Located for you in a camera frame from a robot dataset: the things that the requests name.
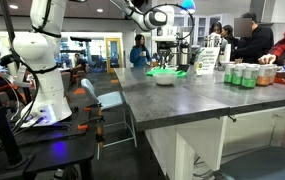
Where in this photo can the orange handled clamp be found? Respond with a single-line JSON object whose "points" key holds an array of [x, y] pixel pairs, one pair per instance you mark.
{"points": [[96, 124]]}

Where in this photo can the woman in blue jacket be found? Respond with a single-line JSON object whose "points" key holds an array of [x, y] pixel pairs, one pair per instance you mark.
{"points": [[139, 54]]}

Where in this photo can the white paper sign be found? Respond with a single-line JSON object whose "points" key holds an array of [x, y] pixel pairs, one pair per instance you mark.
{"points": [[206, 60]]}

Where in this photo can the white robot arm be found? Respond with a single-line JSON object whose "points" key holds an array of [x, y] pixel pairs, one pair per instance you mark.
{"points": [[37, 51]]}

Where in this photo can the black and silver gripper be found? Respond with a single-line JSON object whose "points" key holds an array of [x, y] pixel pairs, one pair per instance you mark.
{"points": [[165, 37]]}

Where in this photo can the green folded cloth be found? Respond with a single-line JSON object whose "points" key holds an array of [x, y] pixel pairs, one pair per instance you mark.
{"points": [[179, 73]]}

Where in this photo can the white ceramic bowl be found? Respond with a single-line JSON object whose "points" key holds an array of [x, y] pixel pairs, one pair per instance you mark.
{"points": [[165, 78]]}

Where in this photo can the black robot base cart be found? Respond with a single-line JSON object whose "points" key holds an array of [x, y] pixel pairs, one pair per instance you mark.
{"points": [[49, 150]]}

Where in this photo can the green label can middle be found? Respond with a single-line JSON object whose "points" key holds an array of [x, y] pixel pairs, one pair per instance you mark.
{"points": [[238, 74]]}

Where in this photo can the green label can right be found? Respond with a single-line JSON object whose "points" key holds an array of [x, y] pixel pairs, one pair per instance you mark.
{"points": [[229, 69]]}

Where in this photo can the long haired person in black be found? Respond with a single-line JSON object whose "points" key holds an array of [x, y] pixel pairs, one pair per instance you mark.
{"points": [[228, 38]]}

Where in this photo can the person in black jacket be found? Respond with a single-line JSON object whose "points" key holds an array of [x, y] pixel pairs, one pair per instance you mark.
{"points": [[250, 49]]}

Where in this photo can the grey round stool seat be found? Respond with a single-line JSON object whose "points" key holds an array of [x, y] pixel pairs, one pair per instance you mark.
{"points": [[263, 164]]}

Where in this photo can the light blue chair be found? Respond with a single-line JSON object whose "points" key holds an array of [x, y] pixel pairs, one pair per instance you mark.
{"points": [[107, 101]]}

